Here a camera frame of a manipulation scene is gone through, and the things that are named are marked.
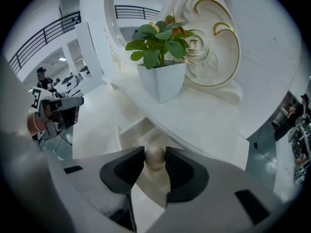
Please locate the person's left forearm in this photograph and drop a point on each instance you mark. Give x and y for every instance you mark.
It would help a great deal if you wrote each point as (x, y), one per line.
(32, 126)

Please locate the white carved vanity table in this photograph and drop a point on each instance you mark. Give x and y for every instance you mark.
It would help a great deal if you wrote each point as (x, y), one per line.
(213, 110)

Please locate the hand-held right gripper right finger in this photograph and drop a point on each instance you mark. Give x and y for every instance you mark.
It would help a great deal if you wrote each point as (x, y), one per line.
(206, 203)

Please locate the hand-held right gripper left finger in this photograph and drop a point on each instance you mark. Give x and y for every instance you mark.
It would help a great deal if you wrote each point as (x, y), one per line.
(97, 190)

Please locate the oval vanity mirror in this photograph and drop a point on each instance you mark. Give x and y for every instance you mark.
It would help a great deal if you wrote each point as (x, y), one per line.
(136, 8)

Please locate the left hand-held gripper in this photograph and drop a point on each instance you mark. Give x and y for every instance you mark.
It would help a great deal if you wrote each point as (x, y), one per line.
(57, 103)

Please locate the white vanity drawer with gold knob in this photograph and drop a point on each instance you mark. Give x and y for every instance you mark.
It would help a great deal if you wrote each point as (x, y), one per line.
(154, 157)

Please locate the cluttered workbench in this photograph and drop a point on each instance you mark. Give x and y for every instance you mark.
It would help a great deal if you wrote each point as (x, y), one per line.
(301, 152)

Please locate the green artificial plant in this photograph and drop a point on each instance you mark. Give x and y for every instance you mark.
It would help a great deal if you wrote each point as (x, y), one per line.
(158, 41)

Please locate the black metal railing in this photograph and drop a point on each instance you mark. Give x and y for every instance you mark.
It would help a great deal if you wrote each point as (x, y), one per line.
(41, 35)

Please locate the white square plant pot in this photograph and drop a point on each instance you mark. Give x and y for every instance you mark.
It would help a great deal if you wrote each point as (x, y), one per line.
(162, 81)

